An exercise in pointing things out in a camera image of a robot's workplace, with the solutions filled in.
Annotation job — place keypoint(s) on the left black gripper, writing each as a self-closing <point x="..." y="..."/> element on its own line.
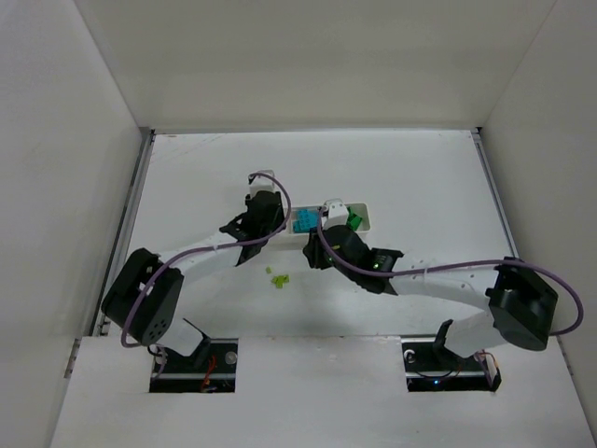
<point x="263" y="205"/>

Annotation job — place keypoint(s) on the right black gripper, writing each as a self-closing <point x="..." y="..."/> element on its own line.
<point x="336" y="234"/>

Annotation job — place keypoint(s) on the blue square lego brick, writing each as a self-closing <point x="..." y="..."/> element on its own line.
<point x="299" y="228"/>

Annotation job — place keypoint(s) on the blue long lego brick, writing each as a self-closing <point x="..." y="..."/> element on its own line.
<point x="307" y="217"/>

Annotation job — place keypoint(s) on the lime lego cluster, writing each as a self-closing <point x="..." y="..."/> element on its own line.
<point x="280" y="280"/>

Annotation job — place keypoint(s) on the green long lego brick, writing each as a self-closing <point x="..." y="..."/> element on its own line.
<point x="354" y="221"/>

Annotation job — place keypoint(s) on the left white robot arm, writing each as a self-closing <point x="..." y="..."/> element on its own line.
<point x="143" y="299"/>

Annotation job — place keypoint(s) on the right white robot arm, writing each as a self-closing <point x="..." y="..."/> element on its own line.
<point x="515" y="305"/>

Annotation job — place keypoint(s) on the white compartment tray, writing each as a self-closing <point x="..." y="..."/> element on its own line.
<point x="289" y="239"/>

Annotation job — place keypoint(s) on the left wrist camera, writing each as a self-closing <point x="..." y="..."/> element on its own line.
<point x="261" y="181"/>

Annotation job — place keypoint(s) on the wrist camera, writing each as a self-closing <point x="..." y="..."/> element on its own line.
<point x="261" y="181"/>
<point x="335" y="214"/>

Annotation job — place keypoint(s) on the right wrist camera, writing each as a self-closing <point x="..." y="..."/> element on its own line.
<point x="335" y="214"/>

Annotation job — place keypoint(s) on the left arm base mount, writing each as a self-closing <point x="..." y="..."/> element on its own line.
<point x="211" y="369"/>

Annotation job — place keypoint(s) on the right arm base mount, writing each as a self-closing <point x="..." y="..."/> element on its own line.
<point x="431" y="367"/>

